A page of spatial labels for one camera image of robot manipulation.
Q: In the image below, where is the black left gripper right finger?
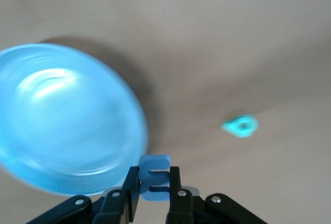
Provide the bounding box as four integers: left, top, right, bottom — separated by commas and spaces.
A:
165, 166, 205, 224

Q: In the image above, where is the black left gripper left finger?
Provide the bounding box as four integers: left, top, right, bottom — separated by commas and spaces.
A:
92, 166, 142, 224

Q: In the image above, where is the blue foam letter m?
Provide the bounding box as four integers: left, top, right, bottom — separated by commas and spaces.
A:
138, 154, 172, 202

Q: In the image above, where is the blue plate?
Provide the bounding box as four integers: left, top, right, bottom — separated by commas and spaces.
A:
0, 43, 149, 197

